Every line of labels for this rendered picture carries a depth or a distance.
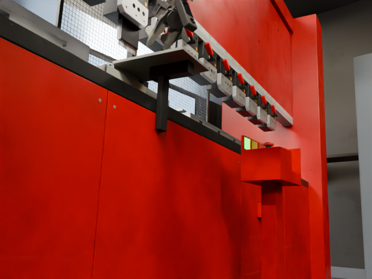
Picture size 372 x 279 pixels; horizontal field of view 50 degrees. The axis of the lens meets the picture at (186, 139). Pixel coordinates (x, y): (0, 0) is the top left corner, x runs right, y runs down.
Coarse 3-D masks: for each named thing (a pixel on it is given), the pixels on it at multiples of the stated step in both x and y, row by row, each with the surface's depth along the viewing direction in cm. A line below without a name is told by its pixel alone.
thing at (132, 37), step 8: (120, 24) 138; (128, 24) 141; (120, 32) 137; (128, 32) 141; (136, 32) 145; (120, 40) 137; (128, 40) 140; (136, 40) 144; (128, 48) 141; (136, 48) 144
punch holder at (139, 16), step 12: (108, 0) 137; (120, 0) 133; (132, 0) 138; (144, 0) 145; (108, 12) 135; (120, 12) 134; (132, 12) 137; (144, 12) 144; (132, 24) 142; (144, 24) 144
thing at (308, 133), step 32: (320, 32) 351; (320, 64) 339; (320, 96) 328; (224, 128) 357; (256, 128) 342; (288, 128) 328; (320, 128) 317; (320, 160) 311; (320, 192) 306; (320, 224) 301; (320, 256) 296
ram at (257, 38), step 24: (216, 0) 205; (240, 0) 237; (264, 0) 280; (216, 24) 203; (240, 24) 234; (264, 24) 276; (216, 48) 200; (240, 48) 231; (264, 48) 272; (288, 48) 333; (240, 72) 228; (264, 72) 268; (288, 72) 327; (288, 96) 321; (288, 120) 316
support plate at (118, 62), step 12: (180, 48) 118; (120, 60) 129; (132, 60) 127; (144, 60) 127; (156, 60) 126; (168, 60) 126; (180, 60) 126; (192, 60) 125; (132, 72) 137; (144, 72) 136
